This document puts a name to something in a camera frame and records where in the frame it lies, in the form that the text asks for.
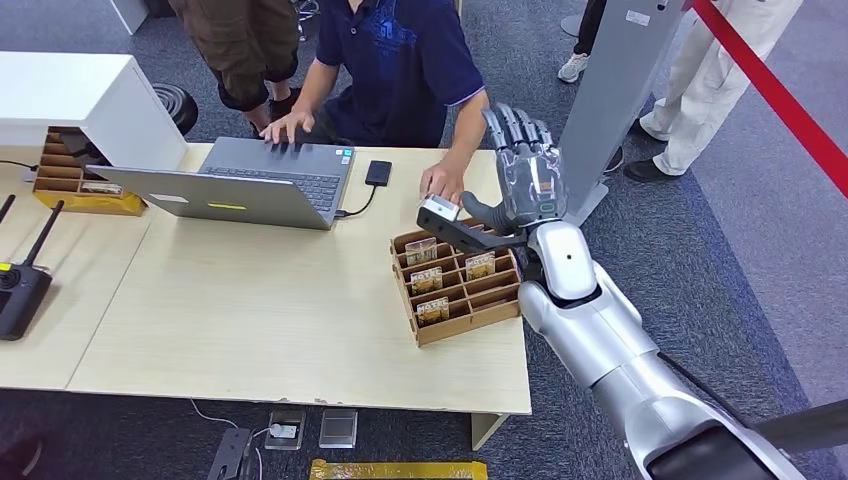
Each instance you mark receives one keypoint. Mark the person in pale trousers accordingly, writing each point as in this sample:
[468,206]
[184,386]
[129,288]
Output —
[709,86]

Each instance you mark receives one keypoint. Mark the white box cabinet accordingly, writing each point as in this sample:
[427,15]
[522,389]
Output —
[73,93]

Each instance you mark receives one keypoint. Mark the grey round post base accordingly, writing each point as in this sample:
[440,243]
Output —
[570,24]

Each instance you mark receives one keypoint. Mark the seated person's right hand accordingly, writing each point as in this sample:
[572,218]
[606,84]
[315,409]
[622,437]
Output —
[288,126]

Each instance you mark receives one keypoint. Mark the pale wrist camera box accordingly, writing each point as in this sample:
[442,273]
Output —
[442,208]

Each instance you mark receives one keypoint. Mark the beige table leg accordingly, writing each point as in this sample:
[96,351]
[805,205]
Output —
[487,430]

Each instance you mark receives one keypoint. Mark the card in yellow-based holder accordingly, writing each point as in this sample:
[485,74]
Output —
[100,188]

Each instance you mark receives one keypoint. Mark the person with white shoe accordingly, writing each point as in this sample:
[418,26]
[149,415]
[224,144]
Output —
[586,33]

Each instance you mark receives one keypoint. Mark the black remote controller with antennas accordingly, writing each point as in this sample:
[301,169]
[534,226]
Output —
[20,298]

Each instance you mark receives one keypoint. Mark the red barrier belt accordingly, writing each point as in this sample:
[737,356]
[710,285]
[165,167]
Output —
[775,96]

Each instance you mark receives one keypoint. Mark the black flat floor device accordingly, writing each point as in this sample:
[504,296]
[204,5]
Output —
[228,456]

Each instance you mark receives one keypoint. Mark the floor socket with white plug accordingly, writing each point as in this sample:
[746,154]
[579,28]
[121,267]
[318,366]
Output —
[285,429]

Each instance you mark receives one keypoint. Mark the black round stool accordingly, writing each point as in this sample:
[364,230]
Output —
[179,106]

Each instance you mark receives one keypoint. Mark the seated person's right forearm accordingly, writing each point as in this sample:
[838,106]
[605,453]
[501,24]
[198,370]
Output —
[314,89]

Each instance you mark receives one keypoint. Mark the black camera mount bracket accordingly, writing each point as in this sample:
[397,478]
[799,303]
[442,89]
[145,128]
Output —
[470,236]

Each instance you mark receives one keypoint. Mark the seated person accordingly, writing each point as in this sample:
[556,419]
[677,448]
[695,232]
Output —
[397,66]

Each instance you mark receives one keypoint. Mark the wooden card holder yellow base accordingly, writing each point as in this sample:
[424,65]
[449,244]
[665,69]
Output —
[56,175]

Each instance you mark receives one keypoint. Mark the white cabinet corner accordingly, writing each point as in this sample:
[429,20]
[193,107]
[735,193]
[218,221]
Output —
[129,13]

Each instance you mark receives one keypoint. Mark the seated person's left hand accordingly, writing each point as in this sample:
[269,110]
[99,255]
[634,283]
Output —
[442,182]

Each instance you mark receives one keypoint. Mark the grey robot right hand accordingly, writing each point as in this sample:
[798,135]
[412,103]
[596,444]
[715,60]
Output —
[530,179]

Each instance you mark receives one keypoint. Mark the office chair base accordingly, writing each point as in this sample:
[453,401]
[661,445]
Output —
[308,13]

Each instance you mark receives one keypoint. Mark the yellow tape strip with wrinkles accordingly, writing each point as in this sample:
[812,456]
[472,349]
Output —
[397,471]

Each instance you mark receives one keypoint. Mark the grey floor socket cover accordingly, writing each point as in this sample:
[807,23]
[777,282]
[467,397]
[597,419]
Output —
[338,428]

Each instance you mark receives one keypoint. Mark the grey kiosk stand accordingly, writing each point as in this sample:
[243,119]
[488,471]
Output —
[616,86]

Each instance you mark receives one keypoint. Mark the wooden card holder with cards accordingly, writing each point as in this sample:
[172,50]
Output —
[464,311]

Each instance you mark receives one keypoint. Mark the standing person by desk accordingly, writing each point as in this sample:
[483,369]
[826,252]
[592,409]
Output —
[245,46]

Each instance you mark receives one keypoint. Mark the dark shoe behind kiosk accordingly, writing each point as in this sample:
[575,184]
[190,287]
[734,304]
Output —
[614,160]

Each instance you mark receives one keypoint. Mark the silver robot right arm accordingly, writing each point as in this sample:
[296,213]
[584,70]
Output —
[596,331]

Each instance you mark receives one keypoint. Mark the dark grey bar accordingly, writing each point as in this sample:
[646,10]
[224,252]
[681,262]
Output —
[808,424]

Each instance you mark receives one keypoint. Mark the seated person's left forearm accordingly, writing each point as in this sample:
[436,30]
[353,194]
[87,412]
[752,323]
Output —
[467,132]

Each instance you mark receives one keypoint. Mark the grey open laptop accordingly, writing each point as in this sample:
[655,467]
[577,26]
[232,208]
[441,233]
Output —
[265,179]

